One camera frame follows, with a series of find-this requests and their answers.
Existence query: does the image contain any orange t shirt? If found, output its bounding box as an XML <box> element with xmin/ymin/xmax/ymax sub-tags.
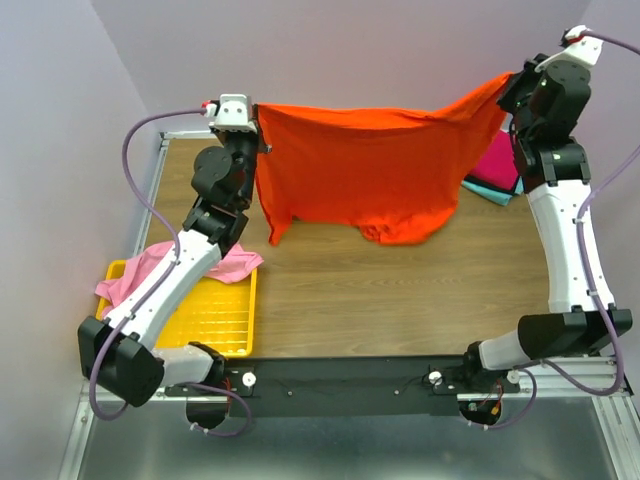
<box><xmin>256</xmin><ymin>73</ymin><xmax>510</xmax><ymax>246</ymax></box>

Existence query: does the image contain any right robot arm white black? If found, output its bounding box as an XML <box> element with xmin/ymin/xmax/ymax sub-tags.
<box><xmin>459</xmin><ymin>53</ymin><xmax>633</xmax><ymax>396</ymax></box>

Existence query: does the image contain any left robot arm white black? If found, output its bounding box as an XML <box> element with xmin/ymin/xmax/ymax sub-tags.
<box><xmin>78</xmin><ymin>104</ymin><xmax>268</xmax><ymax>420</ymax></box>

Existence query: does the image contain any folded magenta t shirt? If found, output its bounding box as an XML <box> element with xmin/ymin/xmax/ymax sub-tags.
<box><xmin>468</xmin><ymin>131</ymin><xmax>519</xmax><ymax>180</ymax></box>

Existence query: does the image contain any pink t shirt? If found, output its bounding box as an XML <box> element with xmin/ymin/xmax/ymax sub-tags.
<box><xmin>94</xmin><ymin>241</ymin><xmax>264</xmax><ymax>315</ymax></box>

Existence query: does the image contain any folded teal t shirt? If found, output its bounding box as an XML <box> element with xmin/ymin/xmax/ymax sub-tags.
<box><xmin>462</xmin><ymin>178</ymin><xmax>524</xmax><ymax>206</ymax></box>

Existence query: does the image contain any yellow plastic tray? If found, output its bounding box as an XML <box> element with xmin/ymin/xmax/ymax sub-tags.
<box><xmin>94</xmin><ymin>259</ymin><xmax>259</xmax><ymax>359</ymax></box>

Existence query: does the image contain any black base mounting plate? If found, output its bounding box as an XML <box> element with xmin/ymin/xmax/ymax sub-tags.
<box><xmin>165</xmin><ymin>355</ymin><xmax>520</xmax><ymax>427</ymax></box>

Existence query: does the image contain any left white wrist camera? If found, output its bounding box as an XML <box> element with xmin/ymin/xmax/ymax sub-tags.
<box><xmin>202</xmin><ymin>94</ymin><xmax>258</xmax><ymax>133</ymax></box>

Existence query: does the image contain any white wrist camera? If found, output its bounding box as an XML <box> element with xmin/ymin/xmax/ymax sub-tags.
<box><xmin>534</xmin><ymin>25</ymin><xmax>603</xmax><ymax>73</ymax></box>
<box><xmin>202</xmin><ymin>94</ymin><xmax>258</xmax><ymax>133</ymax></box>

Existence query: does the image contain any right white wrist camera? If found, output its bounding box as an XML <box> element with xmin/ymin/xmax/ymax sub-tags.
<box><xmin>534</xmin><ymin>25</ymin><xmax>603</xmax><ymax>73</ymax></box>

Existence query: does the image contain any aluminium frame rail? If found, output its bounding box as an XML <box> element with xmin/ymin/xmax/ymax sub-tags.
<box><xmin>82</xmin><ymin>345</ymin><xmax>629</xmax><ymax>407</ymax></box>

